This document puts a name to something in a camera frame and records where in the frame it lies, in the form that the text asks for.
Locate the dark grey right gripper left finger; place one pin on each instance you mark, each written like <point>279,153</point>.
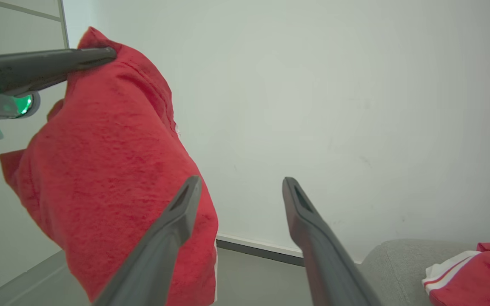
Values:
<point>160,255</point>

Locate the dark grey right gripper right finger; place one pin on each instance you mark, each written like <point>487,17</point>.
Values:
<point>321,255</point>

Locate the red basketball jersey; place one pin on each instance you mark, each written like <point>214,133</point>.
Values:
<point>479,276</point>

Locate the red shorts with white stripes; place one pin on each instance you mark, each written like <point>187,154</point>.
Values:
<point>113,170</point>

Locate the grey fabric sofa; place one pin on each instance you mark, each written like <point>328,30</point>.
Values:
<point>394,267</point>

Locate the white and black baseboard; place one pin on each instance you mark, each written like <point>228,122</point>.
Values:
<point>257,248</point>

